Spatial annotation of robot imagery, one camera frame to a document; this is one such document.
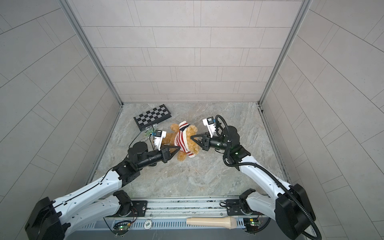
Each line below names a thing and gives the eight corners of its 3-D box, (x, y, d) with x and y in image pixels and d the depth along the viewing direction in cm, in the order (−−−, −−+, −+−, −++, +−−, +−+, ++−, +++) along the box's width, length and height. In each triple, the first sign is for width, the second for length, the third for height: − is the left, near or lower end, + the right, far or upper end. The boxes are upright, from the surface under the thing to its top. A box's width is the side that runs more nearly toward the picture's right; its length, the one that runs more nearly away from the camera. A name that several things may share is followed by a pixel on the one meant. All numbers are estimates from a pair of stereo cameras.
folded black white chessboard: (140, 132, 101) (139, 129, 98) (134, 120, 108) (132, 117, 105) (172, 117, 110) (171, 113, 107) (164, 106, 117) (163, 103, 114)
